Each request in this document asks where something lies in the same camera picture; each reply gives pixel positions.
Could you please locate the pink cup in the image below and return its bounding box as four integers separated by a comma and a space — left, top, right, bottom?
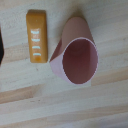
49, 16, 100, 86

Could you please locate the orange rectangular block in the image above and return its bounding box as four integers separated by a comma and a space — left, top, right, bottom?
25, 10, 49, 64

